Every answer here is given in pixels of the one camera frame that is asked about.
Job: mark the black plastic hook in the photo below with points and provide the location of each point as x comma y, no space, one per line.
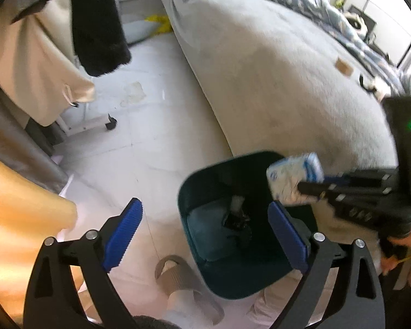
364,84

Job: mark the black long coat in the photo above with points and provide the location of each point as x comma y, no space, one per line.
99,24

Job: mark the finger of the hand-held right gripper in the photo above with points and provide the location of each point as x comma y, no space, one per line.
359,178
346,193

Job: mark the dark fuzzy cloth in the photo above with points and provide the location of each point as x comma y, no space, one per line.
150,322

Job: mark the white plush pet bed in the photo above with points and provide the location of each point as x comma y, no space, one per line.
355,22

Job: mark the green plush toy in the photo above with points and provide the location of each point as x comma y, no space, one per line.
339,2

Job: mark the white wardrobe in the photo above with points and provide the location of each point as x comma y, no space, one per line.
390,10

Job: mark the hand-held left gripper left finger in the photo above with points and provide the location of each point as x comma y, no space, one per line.
123,236

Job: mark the grey upholstered bed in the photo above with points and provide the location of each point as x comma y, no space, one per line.
277,75

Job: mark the grey floor cushion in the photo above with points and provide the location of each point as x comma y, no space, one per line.
138,31

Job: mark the white blue tissue pack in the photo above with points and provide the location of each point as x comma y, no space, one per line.
291,174

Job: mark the yellow plastic bag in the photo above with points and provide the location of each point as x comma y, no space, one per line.
161,24

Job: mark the clothes rack wheeled base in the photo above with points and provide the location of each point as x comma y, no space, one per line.
89,123

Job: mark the cream long coat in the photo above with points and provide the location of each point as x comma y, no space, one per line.
30,68

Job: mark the taupe ribbed slipper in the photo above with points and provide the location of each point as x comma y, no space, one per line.
181,276

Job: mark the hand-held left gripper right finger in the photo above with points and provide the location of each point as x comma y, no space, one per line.
287,236

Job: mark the white cloth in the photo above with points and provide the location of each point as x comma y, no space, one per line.
381,90

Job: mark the dark teal trash bin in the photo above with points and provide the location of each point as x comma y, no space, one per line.
209,233

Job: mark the pink fleece pants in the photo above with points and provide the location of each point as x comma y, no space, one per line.
267,305

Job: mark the blue patterned duvet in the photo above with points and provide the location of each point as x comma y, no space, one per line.
311,3

